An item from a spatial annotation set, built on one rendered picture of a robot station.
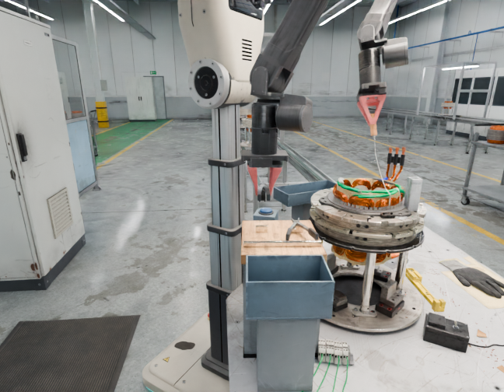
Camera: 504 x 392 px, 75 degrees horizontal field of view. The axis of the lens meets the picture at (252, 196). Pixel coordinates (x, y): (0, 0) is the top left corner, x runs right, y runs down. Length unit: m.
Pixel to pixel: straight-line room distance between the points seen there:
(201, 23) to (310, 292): 0.79
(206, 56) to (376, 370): 0.97
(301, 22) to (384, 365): 0.79
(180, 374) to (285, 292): 1.03
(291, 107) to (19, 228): 2.36
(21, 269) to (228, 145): 2.11
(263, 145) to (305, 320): 0.37
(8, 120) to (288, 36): 2.15
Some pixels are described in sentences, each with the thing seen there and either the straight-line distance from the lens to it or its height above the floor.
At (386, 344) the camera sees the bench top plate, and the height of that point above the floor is 0.78.
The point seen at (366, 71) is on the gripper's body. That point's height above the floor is 1.46.
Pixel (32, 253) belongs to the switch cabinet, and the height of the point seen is 0.30.
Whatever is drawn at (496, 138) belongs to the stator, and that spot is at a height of 0.88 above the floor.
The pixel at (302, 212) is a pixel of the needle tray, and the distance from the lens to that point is 1.22.
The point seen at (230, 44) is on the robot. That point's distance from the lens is 1.06.
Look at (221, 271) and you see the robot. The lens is 1.31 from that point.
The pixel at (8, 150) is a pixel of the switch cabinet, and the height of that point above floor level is 1.04.
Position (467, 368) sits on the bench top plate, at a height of 0.78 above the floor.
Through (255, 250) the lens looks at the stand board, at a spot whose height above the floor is 1.06.
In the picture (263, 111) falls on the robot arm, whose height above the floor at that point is 1.37.
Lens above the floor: 1.41
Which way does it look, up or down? 18 degrees down
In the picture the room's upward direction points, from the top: straight up
